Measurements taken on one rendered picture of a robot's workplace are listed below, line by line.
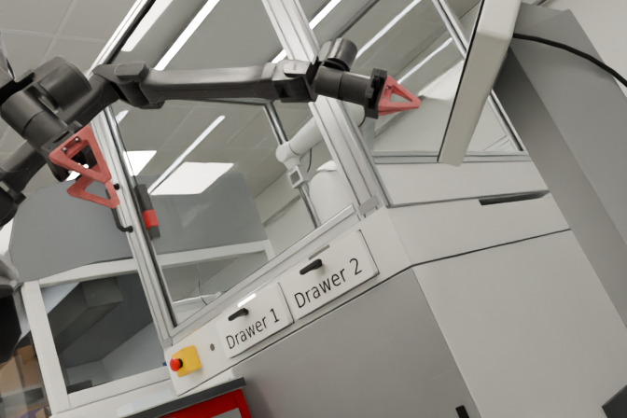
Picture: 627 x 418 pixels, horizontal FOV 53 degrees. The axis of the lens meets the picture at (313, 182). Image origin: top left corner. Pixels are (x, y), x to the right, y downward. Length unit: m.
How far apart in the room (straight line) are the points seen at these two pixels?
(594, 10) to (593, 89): 3.62
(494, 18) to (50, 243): 1.97
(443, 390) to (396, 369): 0.12
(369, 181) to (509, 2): 0.66
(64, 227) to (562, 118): 1.96
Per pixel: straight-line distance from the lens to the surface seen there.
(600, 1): 4.68
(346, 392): 1.58
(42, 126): 0.98
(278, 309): 1.66
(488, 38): 0.87
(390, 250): 1.41
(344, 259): 1.48
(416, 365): 1.43
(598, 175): 1.02
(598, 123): 1.05
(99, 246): 2.59
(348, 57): 1.27
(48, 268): 2.47
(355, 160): 1.46
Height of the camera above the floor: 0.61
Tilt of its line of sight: 18 degrees up
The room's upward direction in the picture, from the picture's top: 23 degrees counter-clockwise
